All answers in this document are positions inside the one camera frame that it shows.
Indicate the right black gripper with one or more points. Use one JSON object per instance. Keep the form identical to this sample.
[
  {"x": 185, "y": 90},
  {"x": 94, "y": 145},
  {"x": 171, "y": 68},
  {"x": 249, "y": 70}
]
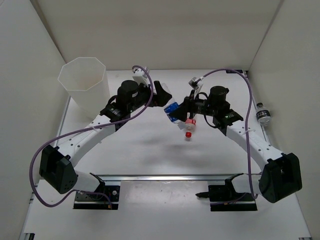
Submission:
[{"x": 189, "y": 105}]

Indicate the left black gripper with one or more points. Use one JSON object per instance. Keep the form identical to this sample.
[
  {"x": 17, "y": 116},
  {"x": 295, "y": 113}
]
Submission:
[{"x": 161, "y": 97}]

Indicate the clear bottle blue label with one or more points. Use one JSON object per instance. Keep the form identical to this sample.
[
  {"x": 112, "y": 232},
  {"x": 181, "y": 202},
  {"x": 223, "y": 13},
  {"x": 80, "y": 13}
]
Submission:
[{"x": 170, "y": 106}]

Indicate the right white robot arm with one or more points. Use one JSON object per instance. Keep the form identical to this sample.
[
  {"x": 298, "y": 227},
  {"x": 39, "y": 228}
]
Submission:
[{"x": 280, "y": 173}]

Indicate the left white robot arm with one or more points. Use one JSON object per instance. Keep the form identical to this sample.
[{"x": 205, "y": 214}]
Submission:
[{"x": 57, "y": 165}]

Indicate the white translucent octagonal bin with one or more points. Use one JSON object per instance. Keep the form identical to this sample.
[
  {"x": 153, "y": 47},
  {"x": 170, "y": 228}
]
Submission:
[{"x": 85, "y": 80}]

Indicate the clear bottle red label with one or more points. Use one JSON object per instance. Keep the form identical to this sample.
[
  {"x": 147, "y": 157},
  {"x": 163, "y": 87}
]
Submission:
[{"x": 189, "y": 128}]

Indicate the clear bottle black label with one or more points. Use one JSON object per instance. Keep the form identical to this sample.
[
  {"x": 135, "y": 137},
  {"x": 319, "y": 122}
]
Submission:
[{"x": 262, "y": 114}]

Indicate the aluminium rail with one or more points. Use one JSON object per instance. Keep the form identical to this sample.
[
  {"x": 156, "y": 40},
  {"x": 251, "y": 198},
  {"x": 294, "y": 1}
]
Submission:
[{"x": 165, "y": 177}]

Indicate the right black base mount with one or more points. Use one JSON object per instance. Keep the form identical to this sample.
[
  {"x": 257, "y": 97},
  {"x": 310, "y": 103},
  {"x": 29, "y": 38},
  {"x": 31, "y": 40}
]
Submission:
[{"x": 224, "y": 198}]

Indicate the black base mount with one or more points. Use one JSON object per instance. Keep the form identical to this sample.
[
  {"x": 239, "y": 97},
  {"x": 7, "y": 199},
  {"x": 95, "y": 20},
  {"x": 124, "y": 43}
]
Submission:
[
  {"x": 106, "y": 197},
  {"x": 224, "y": 198}
]

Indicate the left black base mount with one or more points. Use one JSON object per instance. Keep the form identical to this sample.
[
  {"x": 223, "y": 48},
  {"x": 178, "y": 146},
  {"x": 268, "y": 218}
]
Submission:
[{"x": 106, "y": 197}]

